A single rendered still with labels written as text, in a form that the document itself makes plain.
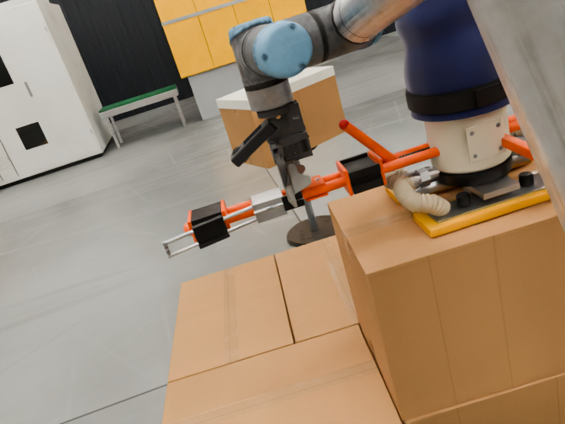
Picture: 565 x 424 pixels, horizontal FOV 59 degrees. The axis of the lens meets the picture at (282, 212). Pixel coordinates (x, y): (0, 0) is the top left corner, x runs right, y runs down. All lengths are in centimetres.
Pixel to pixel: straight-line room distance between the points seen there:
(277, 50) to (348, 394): 86
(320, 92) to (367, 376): 197
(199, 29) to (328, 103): 535
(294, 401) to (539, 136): 111
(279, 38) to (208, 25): 736
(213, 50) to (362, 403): 730
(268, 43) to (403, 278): 52
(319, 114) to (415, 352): 206
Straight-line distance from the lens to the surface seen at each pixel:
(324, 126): 302
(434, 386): 122
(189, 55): 821
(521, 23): 34
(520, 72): 35
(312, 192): 108
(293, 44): 87
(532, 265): 114
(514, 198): 114
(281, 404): 138
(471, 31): 105
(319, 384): 139
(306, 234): 330
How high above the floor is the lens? 147
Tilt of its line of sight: 23 degrees down
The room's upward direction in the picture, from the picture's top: 17 degrees counter-clockwise
